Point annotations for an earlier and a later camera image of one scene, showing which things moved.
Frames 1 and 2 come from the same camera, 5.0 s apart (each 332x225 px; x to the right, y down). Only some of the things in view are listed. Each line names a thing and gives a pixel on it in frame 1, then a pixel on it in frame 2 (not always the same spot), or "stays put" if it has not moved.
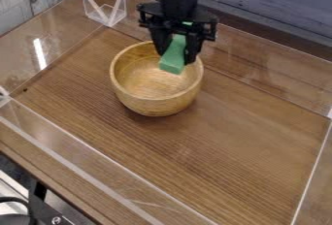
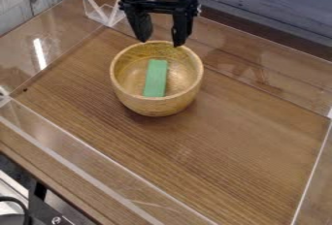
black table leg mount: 41,213 stays put
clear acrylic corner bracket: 106,14 stays put
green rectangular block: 172,63 -> 154,84
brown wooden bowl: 148,90 stays put
